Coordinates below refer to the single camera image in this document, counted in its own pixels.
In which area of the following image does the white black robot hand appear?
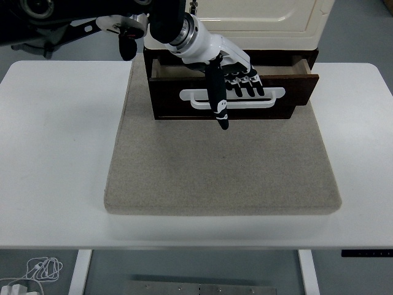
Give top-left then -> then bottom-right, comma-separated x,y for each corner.
165,17 -> 265,131

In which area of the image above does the white drawer handle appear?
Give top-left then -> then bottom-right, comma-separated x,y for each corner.
179,87 -> 286,111

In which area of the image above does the dark wooden drawer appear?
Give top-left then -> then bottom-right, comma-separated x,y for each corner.
149,58 -> 320,119

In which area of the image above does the cream plastic cabinet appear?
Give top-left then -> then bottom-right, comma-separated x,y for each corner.
143,0 -> 335,52

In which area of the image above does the dark wooden drawer housing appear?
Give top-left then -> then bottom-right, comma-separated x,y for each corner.
143,46 -> 319,120

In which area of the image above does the grey felt mat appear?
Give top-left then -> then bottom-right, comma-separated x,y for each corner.
103,53 -> 343,217

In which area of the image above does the grey metal plate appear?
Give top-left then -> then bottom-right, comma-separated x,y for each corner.
122,280 -> 279,295

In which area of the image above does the white table leg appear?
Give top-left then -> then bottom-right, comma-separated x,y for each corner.
297,249 -> 321,295
67,249 -> 93,295

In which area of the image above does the black table control panel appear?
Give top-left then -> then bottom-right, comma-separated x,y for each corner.
341,249 -> 393,258

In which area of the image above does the white charger plug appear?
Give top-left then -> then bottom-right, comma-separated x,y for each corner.
1,284 -> 28,295

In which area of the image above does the white coiled cable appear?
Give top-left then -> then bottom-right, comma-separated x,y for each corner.
0,256 -> 64,295

